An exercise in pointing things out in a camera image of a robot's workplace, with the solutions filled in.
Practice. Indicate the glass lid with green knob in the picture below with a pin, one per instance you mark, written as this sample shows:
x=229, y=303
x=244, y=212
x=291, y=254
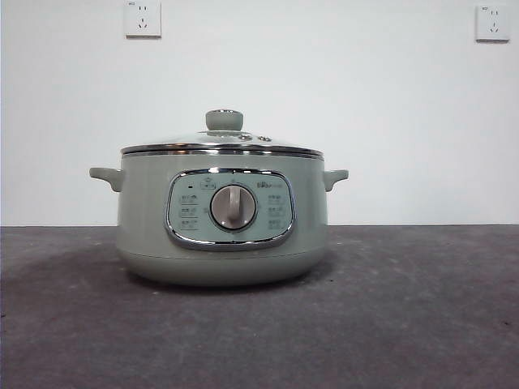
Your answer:
x=224, y=120

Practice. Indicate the sage green electric pot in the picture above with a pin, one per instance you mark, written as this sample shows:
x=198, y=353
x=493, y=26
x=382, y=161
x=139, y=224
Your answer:
x=227, y=251

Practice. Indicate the white wall socket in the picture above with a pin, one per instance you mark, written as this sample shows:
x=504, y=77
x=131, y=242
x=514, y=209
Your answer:
x=492, y=23
x=143, y=20

